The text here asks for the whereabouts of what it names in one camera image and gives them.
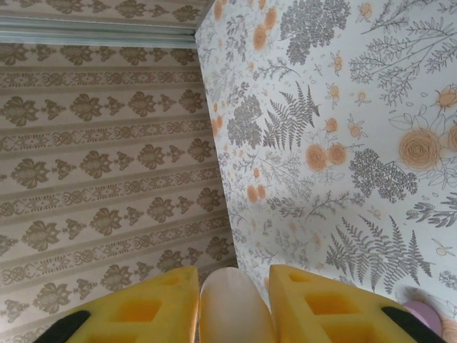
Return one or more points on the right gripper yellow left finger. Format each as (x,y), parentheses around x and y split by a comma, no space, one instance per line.
(143,314)

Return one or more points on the pink round pad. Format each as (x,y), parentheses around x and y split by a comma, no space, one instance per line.
(425,314)

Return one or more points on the aluminium frame post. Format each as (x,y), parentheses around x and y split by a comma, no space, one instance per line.
(89,34)

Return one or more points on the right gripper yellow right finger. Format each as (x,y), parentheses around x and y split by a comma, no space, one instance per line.
(321,314)

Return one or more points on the floral patterned table cover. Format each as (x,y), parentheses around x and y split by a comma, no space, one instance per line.
(357,107)

